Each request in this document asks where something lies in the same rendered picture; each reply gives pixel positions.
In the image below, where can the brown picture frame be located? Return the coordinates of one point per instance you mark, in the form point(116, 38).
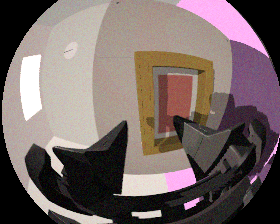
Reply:
point(170, 83)

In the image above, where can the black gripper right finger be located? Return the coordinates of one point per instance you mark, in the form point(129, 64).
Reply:
point(203, 145)

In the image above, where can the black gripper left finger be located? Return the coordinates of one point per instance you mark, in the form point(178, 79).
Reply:
point(105, 158)

